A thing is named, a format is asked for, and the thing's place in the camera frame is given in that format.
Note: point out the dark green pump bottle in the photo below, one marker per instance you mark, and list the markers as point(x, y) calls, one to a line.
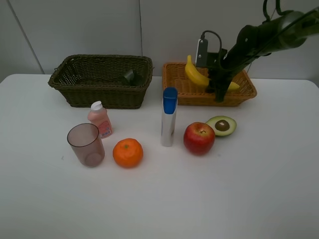
point(131, 78)

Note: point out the pink bottle white cap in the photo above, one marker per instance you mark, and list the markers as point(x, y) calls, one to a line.
point(99, 117)

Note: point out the orange tangerine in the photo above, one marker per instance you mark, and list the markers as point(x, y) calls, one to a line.
point(128, 153)

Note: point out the white tube blue cap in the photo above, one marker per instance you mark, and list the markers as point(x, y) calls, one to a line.
point(169, 107)

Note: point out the red apple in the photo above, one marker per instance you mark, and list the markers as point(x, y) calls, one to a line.
point(199, 138)

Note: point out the translucent pink plastic cup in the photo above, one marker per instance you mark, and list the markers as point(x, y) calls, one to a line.
point(86, 143)

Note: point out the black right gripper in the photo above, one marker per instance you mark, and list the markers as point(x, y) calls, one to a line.
point(222, 67)

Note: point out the halved avocado with pit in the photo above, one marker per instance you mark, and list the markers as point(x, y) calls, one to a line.
point(222, 125)

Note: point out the dark green wicker basket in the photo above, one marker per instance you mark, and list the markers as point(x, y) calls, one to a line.
point(83, 79)

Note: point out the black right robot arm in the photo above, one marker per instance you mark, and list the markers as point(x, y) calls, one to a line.
point(290, 30)

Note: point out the yellow banana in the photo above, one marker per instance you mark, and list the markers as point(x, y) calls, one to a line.
point(194, 75)

